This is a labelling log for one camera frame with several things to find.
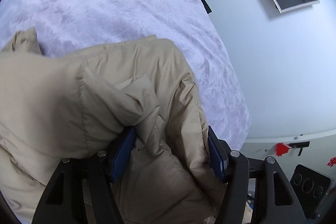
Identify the lilac plush bed blanket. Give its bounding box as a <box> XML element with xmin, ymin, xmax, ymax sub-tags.
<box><xmin>0</xmin><ymin>0</ymin><xmax>250</xmax><ymax>151</ymax></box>

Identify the beige puffer jacket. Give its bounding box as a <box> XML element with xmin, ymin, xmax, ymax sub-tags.
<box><xmin>1</xmin><ymin>28</ymin><xmax>226</xmax><ymax>223</ymax></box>

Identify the red paper decoration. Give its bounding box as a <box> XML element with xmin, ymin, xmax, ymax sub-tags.
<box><xmin>275</xmin><ymin>143</ymin><xmax>291</xmax><ymax>156</ymax></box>

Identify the black control panel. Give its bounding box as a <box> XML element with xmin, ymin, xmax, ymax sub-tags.
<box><xmin>290</xmin><ymin>164</ymin><xmax>333</xmax><ymax>219</ymax></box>

